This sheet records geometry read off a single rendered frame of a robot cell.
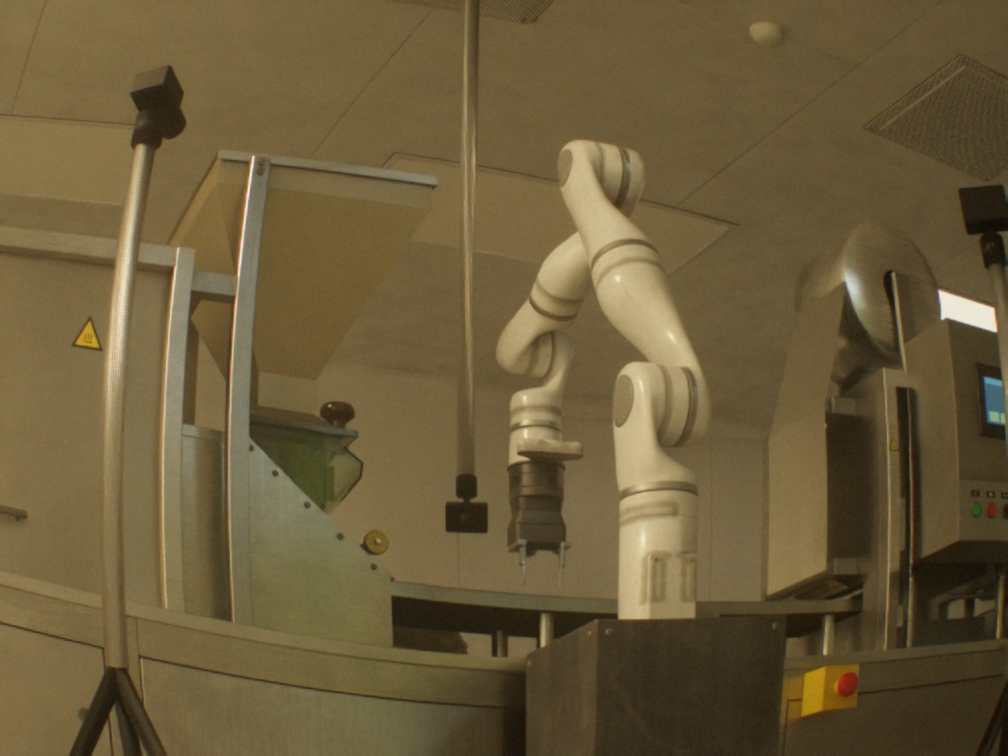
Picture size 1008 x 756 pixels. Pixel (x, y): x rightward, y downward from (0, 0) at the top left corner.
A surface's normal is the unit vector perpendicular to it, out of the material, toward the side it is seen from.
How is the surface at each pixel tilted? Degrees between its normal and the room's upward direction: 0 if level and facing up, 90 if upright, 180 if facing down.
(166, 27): 180
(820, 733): 90
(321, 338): 114
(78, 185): 180
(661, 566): 90
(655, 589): 90
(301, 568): 90
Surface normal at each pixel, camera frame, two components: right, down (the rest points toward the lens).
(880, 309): 0.41, -0.31
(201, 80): 0.00, 0.94
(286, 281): 0.38, 0.09
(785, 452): -0.91, -0.14
